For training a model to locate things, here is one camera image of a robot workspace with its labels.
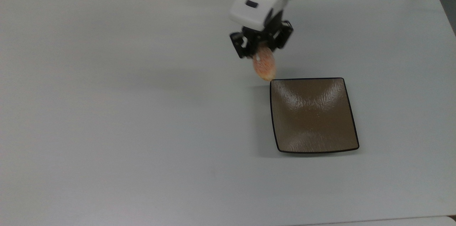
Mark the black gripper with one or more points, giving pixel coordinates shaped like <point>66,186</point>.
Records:
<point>269,33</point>

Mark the square brown ceramic plate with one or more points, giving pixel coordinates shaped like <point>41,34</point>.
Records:
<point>313,115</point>

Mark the orange sugared bread roll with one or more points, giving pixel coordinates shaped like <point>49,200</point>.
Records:
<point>265,65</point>

